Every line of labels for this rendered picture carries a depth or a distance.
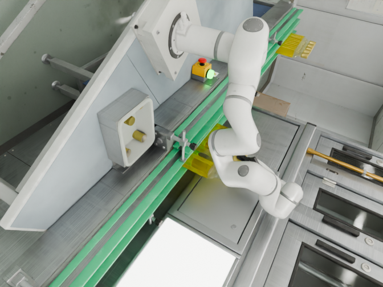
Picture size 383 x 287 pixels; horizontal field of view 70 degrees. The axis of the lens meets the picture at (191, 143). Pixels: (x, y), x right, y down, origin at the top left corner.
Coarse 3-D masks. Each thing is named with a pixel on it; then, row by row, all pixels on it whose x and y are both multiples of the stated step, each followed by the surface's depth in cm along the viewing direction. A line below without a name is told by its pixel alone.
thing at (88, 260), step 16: (176, 160) 113; (160, 176) 107; (144, 192) 101; (128, 208) 96; (144, 208) 96; (112, 224) 91; (128, 224) 92; (96, 240) 87; (112, 240) 88; (80, 256) 84; (96, 256) 84; (64, 272) 80; (80, 272) 81
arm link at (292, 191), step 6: (282, 180) 109; (282, 186) 106; (288, 186) 98; (294, 186) 97; (282, 192) 99; (288, 192) 97; (294, 192) 97; (300, 192) 97; (288, 198) 97; (294, 198) 97; (300, 198) 98
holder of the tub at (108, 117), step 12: (120, 96) 93; (132, 96) 93; (144, 96) 93; (108, 108) 88; (120, 108) 88; (132, 108) 89; (108, 120) 85; (108, 132) 90; (108, 144) 95; (108, 156) 101; (120, 156) 96; (120, 168) 105
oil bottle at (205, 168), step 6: (192, 156) 117; (198, 156) 117; (186, 162) 116; (192, 162) 114; (198, 162) 114; (204, 162) 114; (210, 162) 115; (186, 168) 118; (192, 168) 116; (198, 168) 114; (204, 168) 112; (210, 168) 113; (204, 174) 114; (210, 174) 112
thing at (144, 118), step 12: (144, 108) 98; (120, 120) 84; (144, 120) 102; (120, 132) 86; (132, 132) 105; (144, 132) 107; (120, 144) 90; (132, 144) 106; (144, 144) 106; (132, 156) 102
